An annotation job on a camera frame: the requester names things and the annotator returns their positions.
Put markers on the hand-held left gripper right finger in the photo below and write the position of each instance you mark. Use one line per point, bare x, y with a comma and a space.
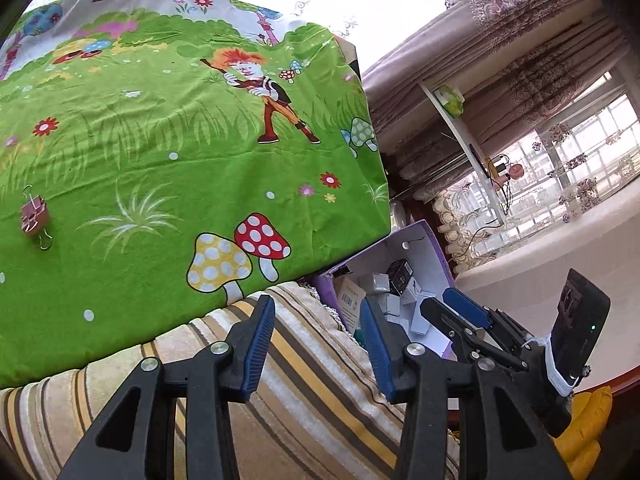
377, 355

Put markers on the mauve patterned curtain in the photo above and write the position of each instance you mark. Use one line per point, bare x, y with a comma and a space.
500, 25

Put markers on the black product box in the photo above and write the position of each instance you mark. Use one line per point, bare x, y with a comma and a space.
400, 277

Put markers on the green cartoon printed bedsheet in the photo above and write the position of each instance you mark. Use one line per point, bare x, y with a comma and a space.
150, 135

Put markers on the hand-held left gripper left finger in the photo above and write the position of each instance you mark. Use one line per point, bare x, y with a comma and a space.
257, 347

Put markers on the large white cardboard box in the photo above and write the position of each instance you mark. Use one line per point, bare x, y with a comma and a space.
420, 322

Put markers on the gridded window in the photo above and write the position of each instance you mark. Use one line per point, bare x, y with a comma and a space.
565, 175

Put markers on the yellow and white power strip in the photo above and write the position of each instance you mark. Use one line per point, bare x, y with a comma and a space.
495, 166

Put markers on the green tissue pack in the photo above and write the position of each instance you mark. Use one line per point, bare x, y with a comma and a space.
448, 98

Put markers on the grey-white text printed box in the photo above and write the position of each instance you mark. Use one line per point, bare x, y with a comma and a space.
350, 302

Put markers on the purple cardboard box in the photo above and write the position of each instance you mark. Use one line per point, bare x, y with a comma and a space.
430, 255

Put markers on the pale window sill ledge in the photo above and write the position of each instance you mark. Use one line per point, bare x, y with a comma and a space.
540, 260

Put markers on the pink binder clip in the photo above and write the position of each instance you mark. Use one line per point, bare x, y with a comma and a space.
34, 217

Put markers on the yellow cloth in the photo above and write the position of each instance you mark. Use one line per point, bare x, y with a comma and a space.
585, 425

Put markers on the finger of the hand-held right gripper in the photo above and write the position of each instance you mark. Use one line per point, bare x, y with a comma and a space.
465, 305
440, 317

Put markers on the floral lace curtain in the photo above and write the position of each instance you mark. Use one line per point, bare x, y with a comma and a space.
465, 220

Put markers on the pink round object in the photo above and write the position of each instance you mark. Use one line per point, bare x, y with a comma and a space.
515, 172

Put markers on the teal and white box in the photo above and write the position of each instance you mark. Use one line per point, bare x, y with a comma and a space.
357, 333

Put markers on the white cube box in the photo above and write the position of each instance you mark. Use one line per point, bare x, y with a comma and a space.
376, 284

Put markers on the white shelf with items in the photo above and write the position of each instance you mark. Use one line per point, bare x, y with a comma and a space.
445, 120

